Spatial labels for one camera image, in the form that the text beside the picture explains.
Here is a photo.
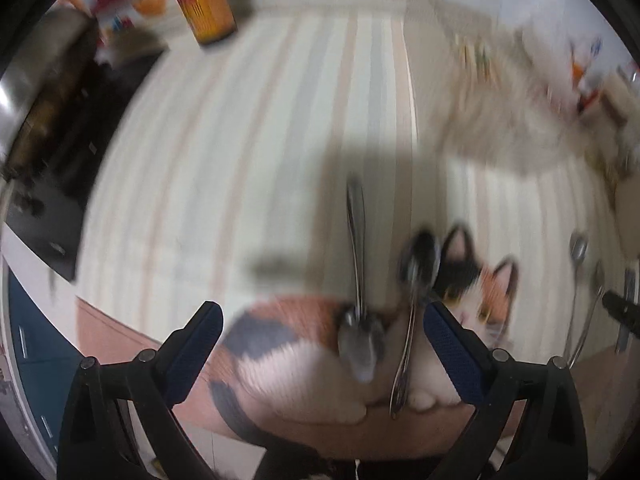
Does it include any steel spoon pair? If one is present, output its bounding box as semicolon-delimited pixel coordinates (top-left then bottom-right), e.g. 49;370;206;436
563;230;589;361

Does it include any black induction cooktop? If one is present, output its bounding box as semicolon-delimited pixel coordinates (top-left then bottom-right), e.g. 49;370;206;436
1;28;164;280

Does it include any clear plastic organizer basket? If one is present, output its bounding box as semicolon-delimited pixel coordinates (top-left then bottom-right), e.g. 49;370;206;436
404;0;578;174

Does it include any striped cat print table mat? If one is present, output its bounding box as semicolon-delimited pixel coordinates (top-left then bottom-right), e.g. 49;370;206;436
74;6;640;461

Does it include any steel wok lid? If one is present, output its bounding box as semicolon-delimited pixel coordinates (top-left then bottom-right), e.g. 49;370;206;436
1;6;98;162

